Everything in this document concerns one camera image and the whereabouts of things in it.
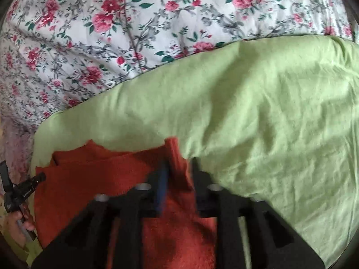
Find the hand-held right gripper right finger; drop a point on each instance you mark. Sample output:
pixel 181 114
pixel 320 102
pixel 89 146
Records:
pixel 202 186

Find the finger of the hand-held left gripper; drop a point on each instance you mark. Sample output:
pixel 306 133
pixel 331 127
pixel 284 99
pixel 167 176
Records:
pixel 35 181
pixel 5 175

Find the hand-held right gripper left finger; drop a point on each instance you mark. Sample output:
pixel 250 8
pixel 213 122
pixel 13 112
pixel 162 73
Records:
pixel 162 190

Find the orange knit sweater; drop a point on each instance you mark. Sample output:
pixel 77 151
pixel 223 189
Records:
pixel 98 173

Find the person's left hand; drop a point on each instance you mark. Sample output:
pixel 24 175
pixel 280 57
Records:
pixel 26 224

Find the pastel floral cloth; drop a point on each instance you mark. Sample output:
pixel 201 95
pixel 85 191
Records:
pixel 18 151

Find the light green bed sheet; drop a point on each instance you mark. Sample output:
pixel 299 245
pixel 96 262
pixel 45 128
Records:
pixel 252 112

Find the white red-flowered quilt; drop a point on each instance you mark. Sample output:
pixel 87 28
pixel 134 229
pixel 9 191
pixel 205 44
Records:
pixel 112 33

